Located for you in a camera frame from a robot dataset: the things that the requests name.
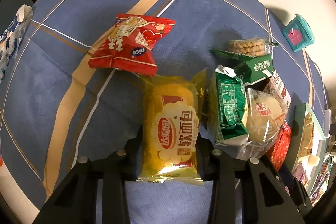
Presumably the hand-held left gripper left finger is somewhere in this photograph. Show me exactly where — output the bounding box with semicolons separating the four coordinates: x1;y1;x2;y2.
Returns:
33;126;143;224

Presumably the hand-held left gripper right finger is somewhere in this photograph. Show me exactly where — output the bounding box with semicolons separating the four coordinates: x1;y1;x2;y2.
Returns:
197;132;306;224

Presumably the yellow bread packet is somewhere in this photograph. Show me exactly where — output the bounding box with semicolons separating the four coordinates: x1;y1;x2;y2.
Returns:
138;68;208;185

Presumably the green silver-edged snack packet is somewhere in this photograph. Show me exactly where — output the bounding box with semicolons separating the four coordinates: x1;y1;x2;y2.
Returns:
207;65;249;146

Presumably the round bun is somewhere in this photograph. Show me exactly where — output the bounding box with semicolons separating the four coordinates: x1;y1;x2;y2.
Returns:
236;87;289;161

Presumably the red patterned snack packet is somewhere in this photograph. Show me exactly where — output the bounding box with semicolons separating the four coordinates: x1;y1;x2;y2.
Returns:
265;122;292;171

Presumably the teal-rimmed white tray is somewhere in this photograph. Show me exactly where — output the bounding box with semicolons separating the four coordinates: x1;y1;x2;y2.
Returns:
283;102;332;198

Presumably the small pink snack packet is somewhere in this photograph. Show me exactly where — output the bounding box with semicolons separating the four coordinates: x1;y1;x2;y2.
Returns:
293;161;307;184

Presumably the red heart-print snack packet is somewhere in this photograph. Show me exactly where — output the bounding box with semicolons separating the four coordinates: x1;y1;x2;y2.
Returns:
88;13;176;77

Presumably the red and white snack packet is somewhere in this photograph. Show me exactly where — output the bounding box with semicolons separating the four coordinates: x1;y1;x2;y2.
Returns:
268;70;292;110

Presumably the dark green snack packet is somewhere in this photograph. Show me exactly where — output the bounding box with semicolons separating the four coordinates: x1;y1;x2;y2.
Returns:
232;54;275;84

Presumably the pale bun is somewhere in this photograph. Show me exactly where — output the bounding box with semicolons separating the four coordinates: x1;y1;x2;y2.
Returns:
307;154;321;167

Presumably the clear green cookie packet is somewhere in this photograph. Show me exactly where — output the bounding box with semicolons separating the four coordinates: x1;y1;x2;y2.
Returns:
210;37;279;60

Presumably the blue plaid tablecloth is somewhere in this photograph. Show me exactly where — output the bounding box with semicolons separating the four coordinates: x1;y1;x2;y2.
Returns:
0;0;328;224

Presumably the white power strip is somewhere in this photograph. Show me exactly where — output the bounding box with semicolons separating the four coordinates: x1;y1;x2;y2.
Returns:
324;109;332;138

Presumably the teal and pink toy box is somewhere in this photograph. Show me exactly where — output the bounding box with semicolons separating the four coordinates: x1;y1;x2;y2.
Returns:
282;13;315;52

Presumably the blue and white tissue pack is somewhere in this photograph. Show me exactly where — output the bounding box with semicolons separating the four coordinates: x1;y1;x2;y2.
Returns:
0;4;34;83

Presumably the white power cable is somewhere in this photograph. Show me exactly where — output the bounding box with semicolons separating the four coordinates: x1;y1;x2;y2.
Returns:
311;61;326;90

